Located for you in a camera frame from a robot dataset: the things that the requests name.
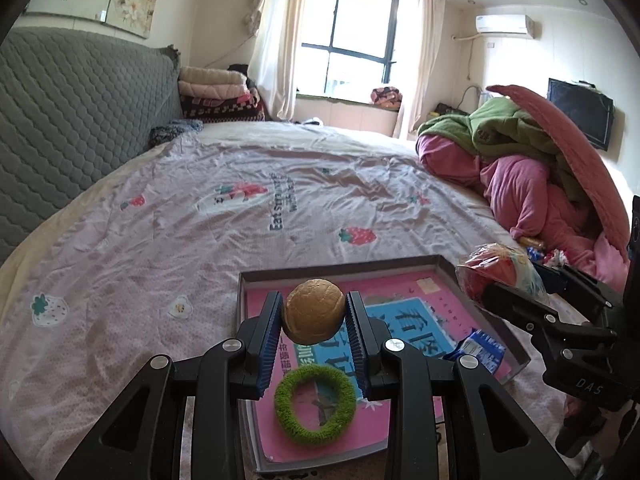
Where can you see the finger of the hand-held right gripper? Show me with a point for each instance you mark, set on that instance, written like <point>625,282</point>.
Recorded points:
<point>575,282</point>
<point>550,320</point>

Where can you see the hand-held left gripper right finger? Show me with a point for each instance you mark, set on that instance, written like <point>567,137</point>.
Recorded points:
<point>357,345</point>

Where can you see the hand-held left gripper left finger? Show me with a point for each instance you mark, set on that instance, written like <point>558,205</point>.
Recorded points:
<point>267,345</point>

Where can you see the round tan bun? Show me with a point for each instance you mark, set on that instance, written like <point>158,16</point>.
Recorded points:
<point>315,310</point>

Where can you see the blue and red snack bag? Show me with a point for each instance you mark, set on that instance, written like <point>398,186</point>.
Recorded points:
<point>495,272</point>

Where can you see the blue biscuit packet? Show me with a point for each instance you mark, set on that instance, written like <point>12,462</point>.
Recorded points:
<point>477,347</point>

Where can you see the shallow grey cardboard box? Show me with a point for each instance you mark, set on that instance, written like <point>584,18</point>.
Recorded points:
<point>390,266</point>

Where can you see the snack packets near bedding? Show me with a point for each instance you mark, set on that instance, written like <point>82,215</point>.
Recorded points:
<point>557,257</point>

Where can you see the small blue packet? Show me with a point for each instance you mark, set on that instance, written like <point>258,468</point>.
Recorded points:
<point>534,252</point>

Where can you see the pink quilt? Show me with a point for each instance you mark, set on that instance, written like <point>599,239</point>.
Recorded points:
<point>515,195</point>

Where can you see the pink quilted cover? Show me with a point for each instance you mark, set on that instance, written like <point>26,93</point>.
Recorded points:
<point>575,150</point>

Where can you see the strawberry print bedsheet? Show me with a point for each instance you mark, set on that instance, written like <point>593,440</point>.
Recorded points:
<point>150,260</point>

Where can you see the green blanket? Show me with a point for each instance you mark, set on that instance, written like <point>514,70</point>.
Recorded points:
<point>500,130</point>

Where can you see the black television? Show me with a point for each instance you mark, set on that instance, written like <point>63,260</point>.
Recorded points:
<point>580,112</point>

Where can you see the blue patterned cloth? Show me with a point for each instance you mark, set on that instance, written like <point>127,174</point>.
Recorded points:
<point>175,132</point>

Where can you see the dark checkered folded blanket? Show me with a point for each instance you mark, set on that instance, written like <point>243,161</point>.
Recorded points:
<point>225,109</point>

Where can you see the patterned cloth bundle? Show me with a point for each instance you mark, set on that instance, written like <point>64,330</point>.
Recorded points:
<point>386,96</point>

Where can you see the pink folded blanket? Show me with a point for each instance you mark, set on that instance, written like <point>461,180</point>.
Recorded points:
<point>215,90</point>

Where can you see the white air conditioner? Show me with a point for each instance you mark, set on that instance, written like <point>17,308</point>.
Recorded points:
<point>502,26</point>

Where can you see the cream curtain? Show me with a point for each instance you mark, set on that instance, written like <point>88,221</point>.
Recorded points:
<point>277,50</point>
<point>425,60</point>

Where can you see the cream folded blanket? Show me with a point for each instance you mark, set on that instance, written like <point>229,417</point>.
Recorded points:
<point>210,75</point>

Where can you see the black bag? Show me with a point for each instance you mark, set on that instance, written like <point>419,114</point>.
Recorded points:
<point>240,70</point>

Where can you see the dark framed window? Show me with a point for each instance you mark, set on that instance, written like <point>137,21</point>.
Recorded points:
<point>360,55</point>

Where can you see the grey quilted headboard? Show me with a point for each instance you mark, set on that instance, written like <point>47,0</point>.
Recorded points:
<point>65,125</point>

